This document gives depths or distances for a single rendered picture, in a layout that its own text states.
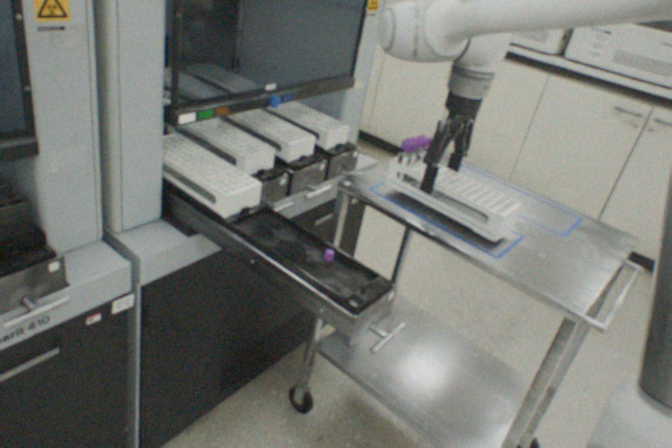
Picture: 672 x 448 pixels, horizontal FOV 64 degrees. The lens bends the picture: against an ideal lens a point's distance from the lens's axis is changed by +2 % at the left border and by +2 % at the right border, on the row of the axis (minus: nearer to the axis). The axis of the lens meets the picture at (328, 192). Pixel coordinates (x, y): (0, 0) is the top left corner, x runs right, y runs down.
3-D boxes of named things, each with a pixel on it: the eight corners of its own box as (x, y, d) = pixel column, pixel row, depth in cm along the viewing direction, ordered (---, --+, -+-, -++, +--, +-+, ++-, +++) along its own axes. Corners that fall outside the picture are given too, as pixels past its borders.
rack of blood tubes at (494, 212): (383, 182, 127) (389, 159, 124) (406, 173, 134) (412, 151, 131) (494, 242, 112) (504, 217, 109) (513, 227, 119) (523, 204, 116)
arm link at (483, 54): (477, 60, 116) (428, 57, 111) (500, -16, 109) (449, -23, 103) (510, 75, 108) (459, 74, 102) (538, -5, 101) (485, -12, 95)
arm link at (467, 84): (503, 71, 111) (494, 99, 114) (465, 59, 116) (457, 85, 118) (483, 76, 104) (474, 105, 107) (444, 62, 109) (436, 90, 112)
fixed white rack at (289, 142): (211, 125, 150) (213, 104, 147) (238, 119, 157) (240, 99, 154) (287, 166, 135) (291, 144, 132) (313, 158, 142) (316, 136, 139)
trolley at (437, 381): (284, 403, 169) (328, 176, 130) (370, 337, 201) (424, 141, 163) (470, 575, 134) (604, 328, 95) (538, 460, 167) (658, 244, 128)
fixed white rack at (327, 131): (251, 116, 161) (253, 97, 158) (274, 111, 168) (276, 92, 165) (325, 153, 146) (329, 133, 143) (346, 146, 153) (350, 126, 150)
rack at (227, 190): (138, 165, 122) (138, 141, 119) (174, 156, 129) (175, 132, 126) (224, 223, 107) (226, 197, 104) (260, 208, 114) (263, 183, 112)
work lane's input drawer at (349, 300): (122, 187, 125) (121, 153, 121) (171, 173, 136) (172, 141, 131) (367, 364, 89) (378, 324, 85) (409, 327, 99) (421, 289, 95)
